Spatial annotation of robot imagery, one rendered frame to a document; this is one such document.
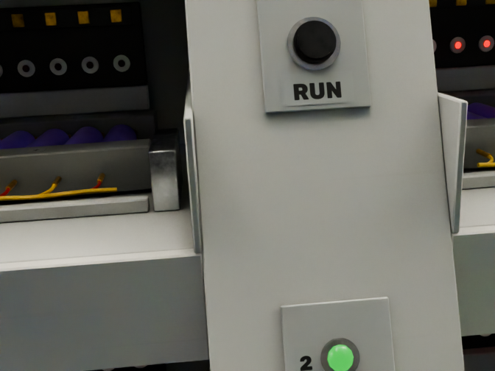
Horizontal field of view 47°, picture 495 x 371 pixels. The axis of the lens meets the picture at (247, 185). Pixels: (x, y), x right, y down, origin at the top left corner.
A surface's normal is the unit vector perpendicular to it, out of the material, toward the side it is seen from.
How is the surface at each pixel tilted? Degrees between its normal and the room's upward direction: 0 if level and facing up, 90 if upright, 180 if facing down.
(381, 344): 90
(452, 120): 90
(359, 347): 90
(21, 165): 111
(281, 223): 90
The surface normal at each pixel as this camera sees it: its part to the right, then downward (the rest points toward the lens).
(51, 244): -0.04, -0.95
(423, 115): 0.07, -0.07
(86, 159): 0.12, 0.29
